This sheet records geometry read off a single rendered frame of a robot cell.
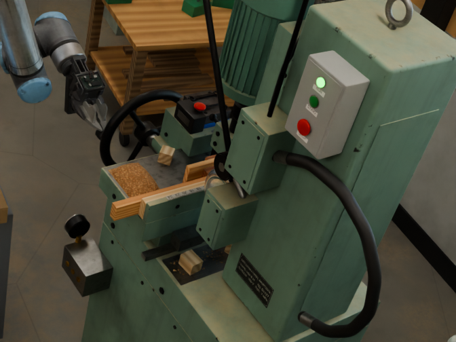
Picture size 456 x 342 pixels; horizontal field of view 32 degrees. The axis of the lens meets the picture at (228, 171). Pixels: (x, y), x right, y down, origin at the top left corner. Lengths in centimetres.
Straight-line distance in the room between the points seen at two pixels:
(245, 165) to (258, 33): 28
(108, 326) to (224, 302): 50
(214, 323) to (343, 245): 35
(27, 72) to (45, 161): 122
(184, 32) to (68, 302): 121
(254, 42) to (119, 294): 80
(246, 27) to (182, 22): 175
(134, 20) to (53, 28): 106
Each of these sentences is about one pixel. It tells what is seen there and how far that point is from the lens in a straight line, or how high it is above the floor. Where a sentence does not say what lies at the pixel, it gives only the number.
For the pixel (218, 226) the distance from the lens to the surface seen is 166.
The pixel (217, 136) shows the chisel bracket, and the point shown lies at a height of 104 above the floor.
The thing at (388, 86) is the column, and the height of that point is 149.
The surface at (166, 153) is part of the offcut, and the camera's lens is 196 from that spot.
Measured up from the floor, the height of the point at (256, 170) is 121.
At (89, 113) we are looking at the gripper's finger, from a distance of 219.
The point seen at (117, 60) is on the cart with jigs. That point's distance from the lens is 370.
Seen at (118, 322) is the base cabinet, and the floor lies 47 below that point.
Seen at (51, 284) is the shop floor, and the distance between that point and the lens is 286.
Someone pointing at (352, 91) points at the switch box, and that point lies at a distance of 135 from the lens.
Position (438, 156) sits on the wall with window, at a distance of 331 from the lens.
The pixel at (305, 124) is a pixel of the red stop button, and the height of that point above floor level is 137.
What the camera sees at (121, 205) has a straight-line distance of 178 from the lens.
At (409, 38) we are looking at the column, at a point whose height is 152.
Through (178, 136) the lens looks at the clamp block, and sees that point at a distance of 204.
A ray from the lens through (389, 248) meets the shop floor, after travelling 341.
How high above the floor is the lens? 213
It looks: 38 degrees down
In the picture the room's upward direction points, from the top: 17 degrees clockwise
